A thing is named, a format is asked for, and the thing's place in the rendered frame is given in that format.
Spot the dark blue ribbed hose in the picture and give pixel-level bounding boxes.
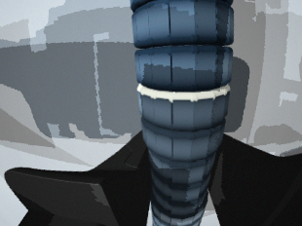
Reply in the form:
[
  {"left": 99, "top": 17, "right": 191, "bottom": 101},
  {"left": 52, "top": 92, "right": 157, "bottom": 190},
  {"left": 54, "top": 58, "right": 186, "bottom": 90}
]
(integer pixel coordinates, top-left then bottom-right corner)
[{"left": 131, "top": 0, "right": 234, "bottom": 226}]

